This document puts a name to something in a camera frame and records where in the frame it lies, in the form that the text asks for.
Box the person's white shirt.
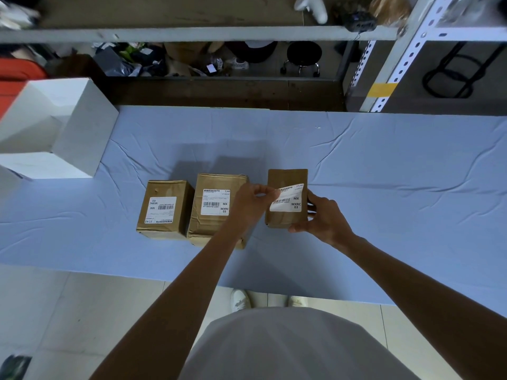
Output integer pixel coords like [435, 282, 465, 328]
[178, 306, 420, 380]

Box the yellow tape strip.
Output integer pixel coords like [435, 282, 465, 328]
[366, 82, 398, 98]

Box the medium brown cardboard box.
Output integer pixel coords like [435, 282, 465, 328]
[136, 179, 195, 240]

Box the small brown cardboard box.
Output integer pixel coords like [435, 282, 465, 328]
[264, 168, 309, 230]

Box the large cardboard box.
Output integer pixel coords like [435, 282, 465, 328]
[186, 173, 249, 250]

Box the blue table cloth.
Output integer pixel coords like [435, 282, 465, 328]
[0, 106, 507, 318]

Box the white crumpled cloth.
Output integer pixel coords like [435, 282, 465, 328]
[0, 0, 40, 30]

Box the white handheld controller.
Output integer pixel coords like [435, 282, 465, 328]
[294, 0, 328, 25]

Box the person's left white shoe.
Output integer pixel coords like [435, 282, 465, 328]
[230, 289, 252, 313]

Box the person's right forearm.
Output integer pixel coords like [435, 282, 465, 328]
[336, 235, 507, 380]

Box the white bin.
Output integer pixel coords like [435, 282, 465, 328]
[0, 78, 119, 180]

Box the white barcode label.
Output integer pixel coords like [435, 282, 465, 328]
[269, 183, 305, 213]
[201, 188, 231, 216]
[144, 196, 177, 225]

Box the gray plastic bag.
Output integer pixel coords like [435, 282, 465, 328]
[93, 46, 142, 78]

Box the small black device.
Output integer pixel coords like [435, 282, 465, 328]
[342, 11, 378, 33]

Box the red plastic chair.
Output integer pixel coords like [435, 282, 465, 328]
[0, 58, 48, 119]

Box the black wire stand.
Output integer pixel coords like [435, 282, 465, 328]
[421, 42, 507, 99]

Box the crinkled brown bag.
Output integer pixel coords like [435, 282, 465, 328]
[368, 0, 411, 27]

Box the small clear plastic bag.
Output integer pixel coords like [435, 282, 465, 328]
[439, 0, 490, 24]

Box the black rolling stool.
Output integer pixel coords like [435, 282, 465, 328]
[280, 41, 322, 79]

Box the person's right hand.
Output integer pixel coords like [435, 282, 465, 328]
[288, 189, 355, 250]

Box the long gray shelf board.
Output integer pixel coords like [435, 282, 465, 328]
[0, 26, 399, 44]

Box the white perforated shelf post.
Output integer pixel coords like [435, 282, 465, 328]
[359, 0, 456, 113]
[350, 40, 376, 88]

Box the person's left forearm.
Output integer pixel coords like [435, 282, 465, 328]
[89, 227, 256, 380]

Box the dark green bag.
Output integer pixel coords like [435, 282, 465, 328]
[0, 355, 32, 380]

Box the person's left hand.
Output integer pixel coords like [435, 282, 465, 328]
[230, 182, 281, 235]

